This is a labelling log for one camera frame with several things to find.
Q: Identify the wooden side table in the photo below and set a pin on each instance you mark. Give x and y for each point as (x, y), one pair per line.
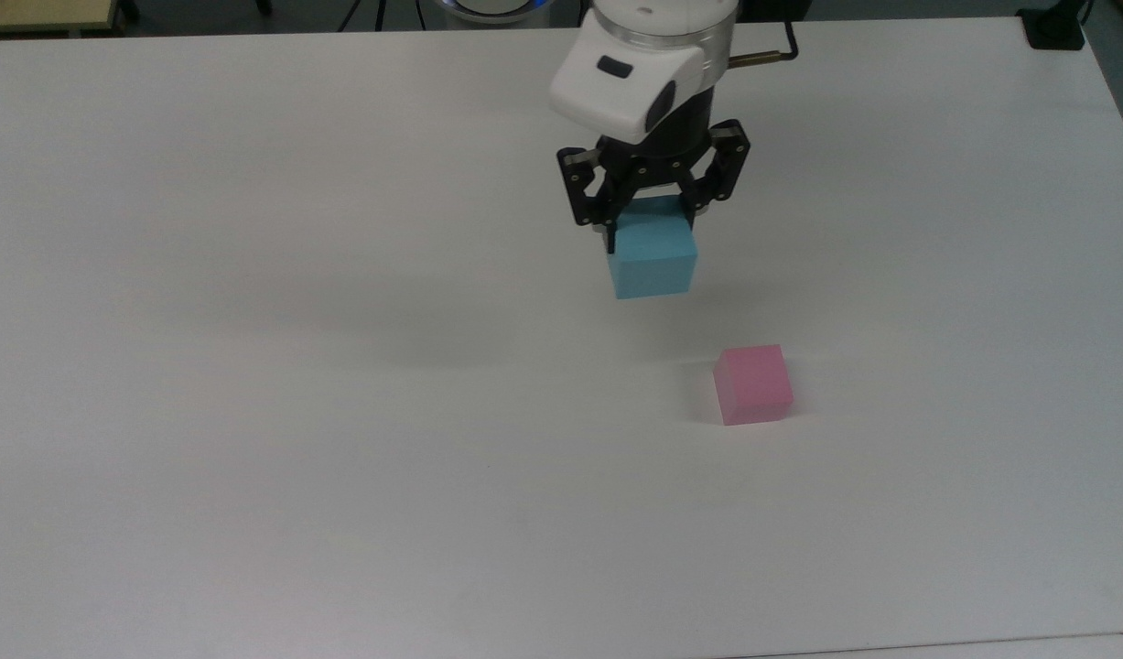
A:
(39, 14)

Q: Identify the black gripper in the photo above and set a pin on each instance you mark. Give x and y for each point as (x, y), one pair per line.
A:
(657, 160)

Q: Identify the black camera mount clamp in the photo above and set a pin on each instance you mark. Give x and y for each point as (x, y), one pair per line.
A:
(1053, 29)

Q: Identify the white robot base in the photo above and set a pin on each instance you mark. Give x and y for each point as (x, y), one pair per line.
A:
(488, 7)

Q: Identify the blue cube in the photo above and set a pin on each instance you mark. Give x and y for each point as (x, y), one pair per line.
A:
(654, 256)

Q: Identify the pink cube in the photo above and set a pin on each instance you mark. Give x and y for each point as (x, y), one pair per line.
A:
(753, 384)

